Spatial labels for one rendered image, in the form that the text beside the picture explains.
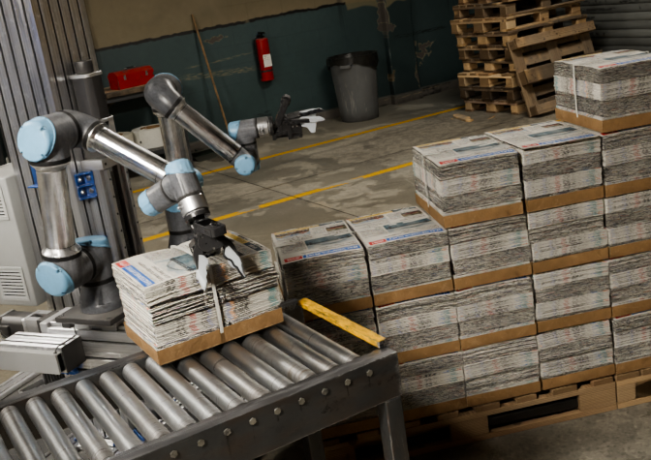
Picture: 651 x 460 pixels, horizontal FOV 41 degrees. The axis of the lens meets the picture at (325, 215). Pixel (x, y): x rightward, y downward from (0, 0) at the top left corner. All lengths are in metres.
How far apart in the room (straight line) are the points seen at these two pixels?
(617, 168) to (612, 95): 0.26
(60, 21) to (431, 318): 1.59
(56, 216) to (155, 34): 7.06
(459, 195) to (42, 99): 1.41
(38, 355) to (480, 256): 1.50
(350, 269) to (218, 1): 7.16
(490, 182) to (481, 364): 0.67
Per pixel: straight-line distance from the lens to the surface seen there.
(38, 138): 2.53
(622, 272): 3.30
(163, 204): 2.38
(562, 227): 3.14
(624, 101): 3.15
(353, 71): 9.91
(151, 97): 3.10
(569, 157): 3.10
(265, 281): 2.41
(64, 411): 2.28
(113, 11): 9.45
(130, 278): 2.37
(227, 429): 2.02
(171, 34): 9.64
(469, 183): 2.98
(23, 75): 2.97
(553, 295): 3.22
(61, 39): 2.97
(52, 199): 2.60
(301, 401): 2.09
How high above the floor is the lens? 1.74
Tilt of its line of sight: 16 degrees down
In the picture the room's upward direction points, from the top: 9 degrees counter-clockwise
